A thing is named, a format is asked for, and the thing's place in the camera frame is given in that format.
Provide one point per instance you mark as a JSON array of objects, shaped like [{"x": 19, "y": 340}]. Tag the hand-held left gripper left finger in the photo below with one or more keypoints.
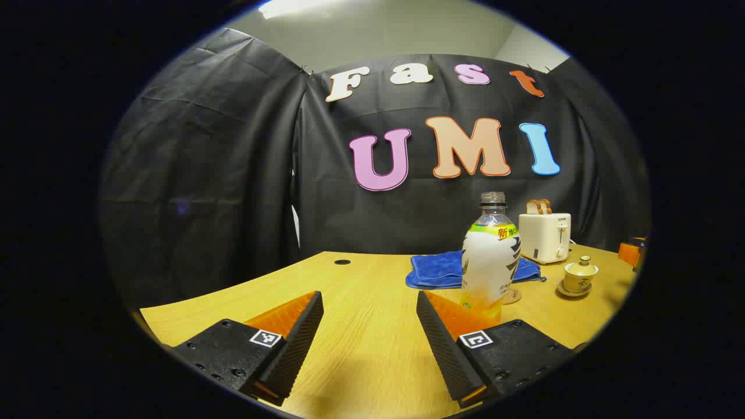
[{"x": 300, "y": 343}]

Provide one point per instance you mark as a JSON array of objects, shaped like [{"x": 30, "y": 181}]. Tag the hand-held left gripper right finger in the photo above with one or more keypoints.
[{"x": 439, "y": 349}]

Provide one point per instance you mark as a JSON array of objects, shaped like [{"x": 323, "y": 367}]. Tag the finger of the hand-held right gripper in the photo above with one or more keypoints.
[{"x": 628, "y": 253}]

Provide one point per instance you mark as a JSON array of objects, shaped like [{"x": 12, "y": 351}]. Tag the cream teacup lid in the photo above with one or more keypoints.
[{"x": 581, "y": 267}]

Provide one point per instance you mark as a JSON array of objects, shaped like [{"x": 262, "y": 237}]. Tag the cream ceramic teacup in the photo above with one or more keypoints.
[{"x": 577, "y": 283}]

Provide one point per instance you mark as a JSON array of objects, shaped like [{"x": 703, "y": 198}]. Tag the round wooden coaster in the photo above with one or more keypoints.
[{"x": 513, "y": 297}]

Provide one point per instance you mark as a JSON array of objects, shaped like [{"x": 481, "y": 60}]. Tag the clear plastic water bottle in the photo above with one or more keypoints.
[{"x": 489, "y": 262}]

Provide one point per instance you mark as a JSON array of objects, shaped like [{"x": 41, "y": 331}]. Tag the cream ceramic saucer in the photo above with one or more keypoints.
[{"x": 567, "y": 292}]

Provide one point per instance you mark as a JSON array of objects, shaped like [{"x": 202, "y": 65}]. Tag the blue folded towel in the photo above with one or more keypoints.
[{"x": 433, "y": 269}]

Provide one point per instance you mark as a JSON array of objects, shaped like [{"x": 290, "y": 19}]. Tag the white toaster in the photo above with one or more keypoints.
[{"x": 541, "y": 235}]

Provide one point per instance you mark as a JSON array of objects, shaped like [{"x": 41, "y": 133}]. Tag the toast bread slice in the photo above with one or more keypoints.
[
  {"x": 532, "y": 207},
  {"x": 546, "y": 205}
]

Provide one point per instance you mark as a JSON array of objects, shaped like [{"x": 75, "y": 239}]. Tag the black backdrop cloth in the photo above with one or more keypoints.
[{"x": 233, "y": 174}]

